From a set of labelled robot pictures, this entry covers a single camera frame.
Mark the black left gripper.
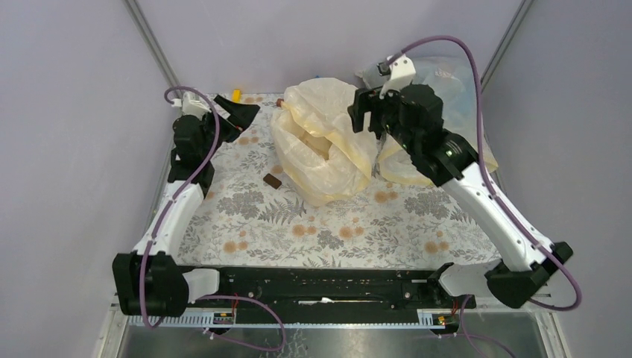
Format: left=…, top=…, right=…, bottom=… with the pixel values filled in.
left=199, top=95, right=259, bottom=160

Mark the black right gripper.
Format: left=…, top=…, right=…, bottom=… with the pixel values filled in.
left=347, top=81, right=419, bottom=155

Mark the yellow translucent trash bag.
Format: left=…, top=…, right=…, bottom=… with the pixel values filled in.
left=270, top=78, right=378, bottom=207

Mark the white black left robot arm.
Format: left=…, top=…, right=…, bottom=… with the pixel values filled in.
left=113, top=92, right=260, bottom=317

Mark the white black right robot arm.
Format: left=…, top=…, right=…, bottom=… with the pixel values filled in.
left=348, top=84, right=582, bottom=310

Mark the large bag of trash bags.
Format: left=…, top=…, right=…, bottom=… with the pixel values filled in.
left=364, top=86, right=493, bottom=189

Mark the yellow toy block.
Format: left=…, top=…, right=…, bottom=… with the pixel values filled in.
left=232, top=89, right=241, bottom=103

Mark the small brown wooden block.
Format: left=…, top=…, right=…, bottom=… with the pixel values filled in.
left=263, top=173, right=282, bottom=189

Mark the floral patterned table mat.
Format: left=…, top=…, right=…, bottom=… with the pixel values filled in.
left=174, top=94, right=498, bottom=269

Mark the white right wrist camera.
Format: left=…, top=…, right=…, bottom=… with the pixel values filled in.
left=377, top=54, right=417, bottom=99

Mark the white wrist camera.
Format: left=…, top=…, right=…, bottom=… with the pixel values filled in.
left=171, top=92, right=211, bottom=119
left=377, top=54, right=417, bottom=99

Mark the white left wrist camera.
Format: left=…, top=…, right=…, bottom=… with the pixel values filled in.
left=171, top=92, right=211, bottom=119

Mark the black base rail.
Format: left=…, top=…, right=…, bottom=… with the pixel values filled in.
left=194, top=266, right=476, bottom=325

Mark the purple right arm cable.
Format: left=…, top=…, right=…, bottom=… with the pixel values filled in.
left=377, top=35, right=584, bottom=313

